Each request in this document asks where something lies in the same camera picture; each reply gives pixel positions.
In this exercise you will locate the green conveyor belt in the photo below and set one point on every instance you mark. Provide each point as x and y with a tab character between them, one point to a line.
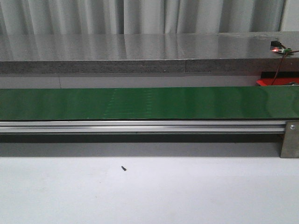
248	102

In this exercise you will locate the red plastic tray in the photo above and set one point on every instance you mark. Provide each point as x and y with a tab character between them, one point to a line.
292	81

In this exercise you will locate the small sensor circuit board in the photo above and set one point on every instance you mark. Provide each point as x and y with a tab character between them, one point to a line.
278	47

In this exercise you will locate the white curtain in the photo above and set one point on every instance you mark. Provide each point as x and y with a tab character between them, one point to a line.
38	17

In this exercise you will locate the aluminium conveyor frame rail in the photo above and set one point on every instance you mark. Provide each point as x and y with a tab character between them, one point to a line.
142	126

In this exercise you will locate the steel conveyor support bracket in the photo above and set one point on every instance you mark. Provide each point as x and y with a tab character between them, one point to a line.
290	146

